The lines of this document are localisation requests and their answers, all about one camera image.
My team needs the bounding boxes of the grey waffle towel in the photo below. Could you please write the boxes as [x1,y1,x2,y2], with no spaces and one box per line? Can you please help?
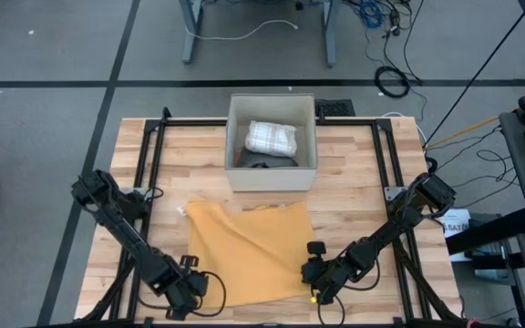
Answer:
[235,146,300,169]

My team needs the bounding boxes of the black right camera cable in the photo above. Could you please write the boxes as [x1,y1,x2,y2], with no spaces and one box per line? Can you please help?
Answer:
[310,291,346,327]

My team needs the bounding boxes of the white floor cable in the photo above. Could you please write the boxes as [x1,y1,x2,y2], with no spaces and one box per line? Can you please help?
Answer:
[184,18,299,41]

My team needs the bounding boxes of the white checked towel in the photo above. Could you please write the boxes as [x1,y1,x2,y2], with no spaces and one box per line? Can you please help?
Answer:
[243,119,299,159]

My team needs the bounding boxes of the blue cable bundle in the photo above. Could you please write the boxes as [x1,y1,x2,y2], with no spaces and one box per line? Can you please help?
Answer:
[356,0,385,29]

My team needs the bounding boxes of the black left camera cable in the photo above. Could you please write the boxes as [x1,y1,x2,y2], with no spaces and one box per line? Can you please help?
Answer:
[137,271,227,319]

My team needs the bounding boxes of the yellow towel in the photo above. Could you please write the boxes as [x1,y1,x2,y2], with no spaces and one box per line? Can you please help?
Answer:
[184,198,316,309]

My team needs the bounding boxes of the black camera cable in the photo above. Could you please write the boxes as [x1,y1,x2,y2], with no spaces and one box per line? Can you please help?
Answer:
[137,271,227,319]
[310,291,346,327]

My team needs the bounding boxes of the grey desk frame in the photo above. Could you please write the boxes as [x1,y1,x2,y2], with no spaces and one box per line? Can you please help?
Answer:
[179,0,344,68]

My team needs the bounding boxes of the black metal table frame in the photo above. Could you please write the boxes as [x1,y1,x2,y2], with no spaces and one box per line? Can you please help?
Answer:
[77,107,467,328]

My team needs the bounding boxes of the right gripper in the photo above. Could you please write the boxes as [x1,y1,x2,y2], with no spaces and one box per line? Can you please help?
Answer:
[302,241,355,306]

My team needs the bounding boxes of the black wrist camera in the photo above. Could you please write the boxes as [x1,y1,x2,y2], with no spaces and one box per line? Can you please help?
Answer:
[307,262,325,288]
[188,272,210,297]

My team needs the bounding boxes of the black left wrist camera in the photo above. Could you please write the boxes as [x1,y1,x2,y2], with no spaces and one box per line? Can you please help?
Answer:
[188,272,210,297]

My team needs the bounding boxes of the black slanted pole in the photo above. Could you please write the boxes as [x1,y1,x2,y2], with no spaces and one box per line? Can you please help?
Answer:
[421,0,525,149]

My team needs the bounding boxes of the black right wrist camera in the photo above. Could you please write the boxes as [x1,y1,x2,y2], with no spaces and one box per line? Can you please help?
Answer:
[307,262,325,288]

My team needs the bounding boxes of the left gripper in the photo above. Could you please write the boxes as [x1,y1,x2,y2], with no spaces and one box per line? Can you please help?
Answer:
[164,254,211,320]

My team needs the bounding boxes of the coiled black cable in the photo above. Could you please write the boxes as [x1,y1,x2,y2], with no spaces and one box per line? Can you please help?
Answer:
[374,66,412,99]

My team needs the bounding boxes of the yellow cable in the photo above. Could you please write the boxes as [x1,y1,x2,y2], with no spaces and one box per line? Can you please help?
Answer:
[426,93,525,150]

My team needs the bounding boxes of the beige fabric storage box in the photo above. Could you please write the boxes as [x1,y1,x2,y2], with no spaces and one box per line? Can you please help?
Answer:
[224,93,318,192]

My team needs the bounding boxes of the black perforated floor grate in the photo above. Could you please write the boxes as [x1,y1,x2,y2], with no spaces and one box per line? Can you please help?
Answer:
[314,98,356,118]

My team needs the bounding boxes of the white printed paper sheet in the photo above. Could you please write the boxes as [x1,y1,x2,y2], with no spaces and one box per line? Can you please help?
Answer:
[439,208,472,263]

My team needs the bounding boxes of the black side table beam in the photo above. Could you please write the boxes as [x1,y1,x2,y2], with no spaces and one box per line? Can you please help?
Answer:
[444,207,525,256]

